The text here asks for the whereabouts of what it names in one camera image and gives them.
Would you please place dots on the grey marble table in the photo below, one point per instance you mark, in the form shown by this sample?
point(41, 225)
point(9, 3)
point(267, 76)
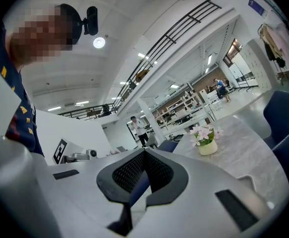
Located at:
point(233, 152)

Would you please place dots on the pink flowers in white pot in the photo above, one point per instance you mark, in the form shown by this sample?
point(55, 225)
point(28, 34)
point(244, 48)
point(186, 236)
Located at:
point(207, 140)

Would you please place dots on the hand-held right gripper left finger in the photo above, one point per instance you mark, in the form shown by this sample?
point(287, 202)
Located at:
point(89, 202)

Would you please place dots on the white shelving unit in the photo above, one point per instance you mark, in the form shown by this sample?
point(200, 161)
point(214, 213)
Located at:
point(184, 110)

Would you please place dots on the grey chair black legs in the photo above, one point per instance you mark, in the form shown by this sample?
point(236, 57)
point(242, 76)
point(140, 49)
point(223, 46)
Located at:
point(151, 140)

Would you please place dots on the round ceiling light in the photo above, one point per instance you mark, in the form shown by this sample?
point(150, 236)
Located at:
point(99, 42)

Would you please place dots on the whiteboard on stand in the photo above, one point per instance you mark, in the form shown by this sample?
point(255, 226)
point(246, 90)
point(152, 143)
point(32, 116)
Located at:
point(242, 73)

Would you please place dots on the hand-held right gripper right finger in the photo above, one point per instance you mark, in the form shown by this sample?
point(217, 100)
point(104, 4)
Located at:
point(196, 207)

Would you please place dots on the black mezzanine railing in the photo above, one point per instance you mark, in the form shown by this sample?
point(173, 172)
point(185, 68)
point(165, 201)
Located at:
point(171, 39)

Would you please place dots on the person's dark printed jersey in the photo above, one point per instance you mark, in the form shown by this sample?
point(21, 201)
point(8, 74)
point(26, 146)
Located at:
point(22, 123)

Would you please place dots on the coat rack with clothes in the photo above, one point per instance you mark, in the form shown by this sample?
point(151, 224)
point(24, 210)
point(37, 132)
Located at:
point(273, 43)

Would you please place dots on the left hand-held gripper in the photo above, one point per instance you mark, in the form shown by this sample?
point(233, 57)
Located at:
point(60, 151)

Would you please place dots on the grey rectangular tray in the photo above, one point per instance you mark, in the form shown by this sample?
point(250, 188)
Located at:
point(247, 180)

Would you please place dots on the white locker cabinet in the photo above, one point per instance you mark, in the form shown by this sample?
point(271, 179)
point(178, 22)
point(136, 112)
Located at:
point(258, 66)

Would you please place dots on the black head-mounted camera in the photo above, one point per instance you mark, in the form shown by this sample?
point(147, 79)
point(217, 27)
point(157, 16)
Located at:
point(91, 21)

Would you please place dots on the blue wall sign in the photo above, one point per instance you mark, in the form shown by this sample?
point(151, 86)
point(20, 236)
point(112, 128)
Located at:
point(255, 6)

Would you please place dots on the person's head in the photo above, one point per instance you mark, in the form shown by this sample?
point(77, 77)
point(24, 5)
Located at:
point(35, 33)

